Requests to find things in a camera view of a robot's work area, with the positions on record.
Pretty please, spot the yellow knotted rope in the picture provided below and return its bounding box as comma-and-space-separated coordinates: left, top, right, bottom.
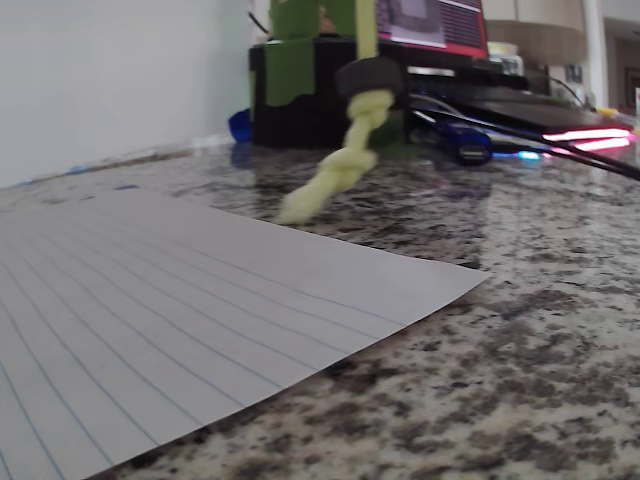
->
273, 0, 394, 226

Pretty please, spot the black hex nut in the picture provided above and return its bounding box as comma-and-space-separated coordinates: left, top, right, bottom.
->
334, 57, 405, 101

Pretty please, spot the blue plastic piece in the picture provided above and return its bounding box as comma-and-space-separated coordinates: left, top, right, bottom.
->
227, 107, 252, 145

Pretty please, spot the blue usb hub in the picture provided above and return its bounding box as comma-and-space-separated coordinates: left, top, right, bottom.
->
412, 109, 495, 167

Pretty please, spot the lined white paper sheet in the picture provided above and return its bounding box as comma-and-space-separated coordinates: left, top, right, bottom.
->
0, 188, 491, 480

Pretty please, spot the black laptop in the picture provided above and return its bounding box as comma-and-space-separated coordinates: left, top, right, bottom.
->
374, 0, 640, 154

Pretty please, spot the white backdrop board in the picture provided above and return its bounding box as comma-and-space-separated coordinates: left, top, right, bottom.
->
0, 0, 251, 190

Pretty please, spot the black cable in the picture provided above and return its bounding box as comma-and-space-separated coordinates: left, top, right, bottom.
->
409, 107, 640, 181

